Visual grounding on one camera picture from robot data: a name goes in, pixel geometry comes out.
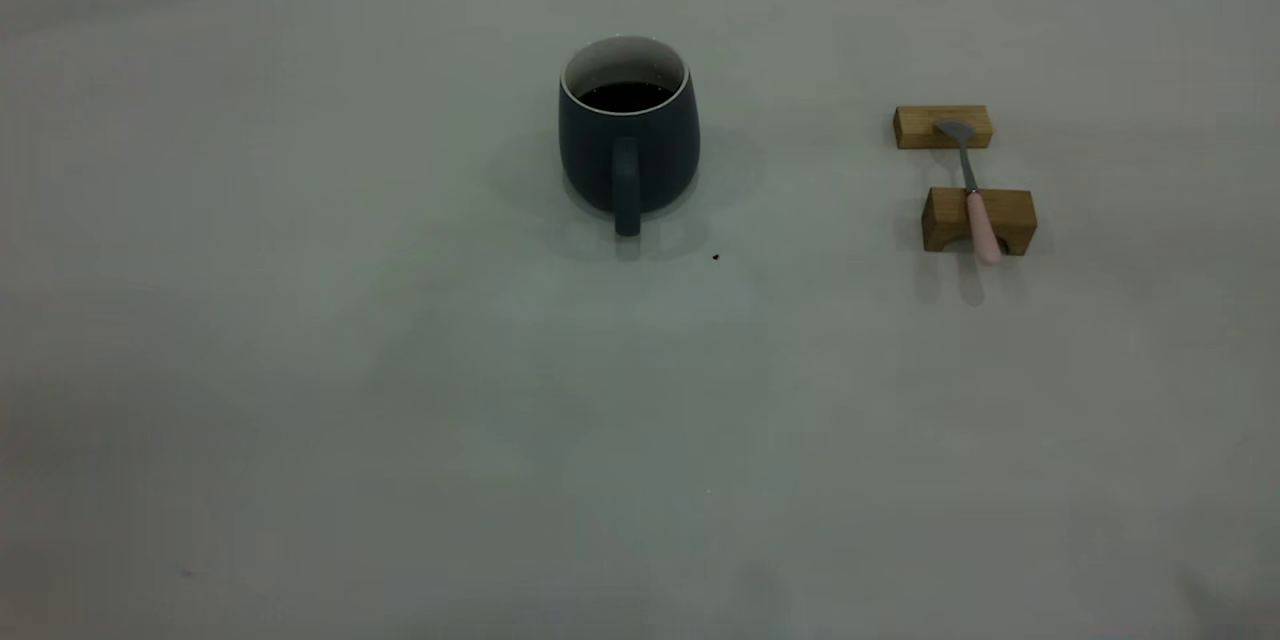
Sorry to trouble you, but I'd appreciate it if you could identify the dark grey ceramic mug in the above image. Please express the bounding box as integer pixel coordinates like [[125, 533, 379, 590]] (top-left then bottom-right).
[[558, 35, 701, 238]]

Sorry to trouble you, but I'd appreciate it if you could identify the pink handled grey spoon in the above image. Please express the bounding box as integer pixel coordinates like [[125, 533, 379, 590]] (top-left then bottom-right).
[[935, 119, 1003, 267]]

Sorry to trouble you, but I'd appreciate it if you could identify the black coffee liquid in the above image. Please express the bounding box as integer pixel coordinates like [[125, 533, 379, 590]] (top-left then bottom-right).
[[578, 80, 676, 114]]

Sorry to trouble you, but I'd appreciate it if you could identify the arched wooden block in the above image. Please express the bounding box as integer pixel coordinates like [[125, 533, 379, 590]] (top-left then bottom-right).
[[921, 186, 1038, 256]]

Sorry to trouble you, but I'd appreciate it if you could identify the flat rectangular wooden block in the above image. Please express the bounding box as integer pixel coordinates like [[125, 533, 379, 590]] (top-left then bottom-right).
[[893, 104, 994, 150]]

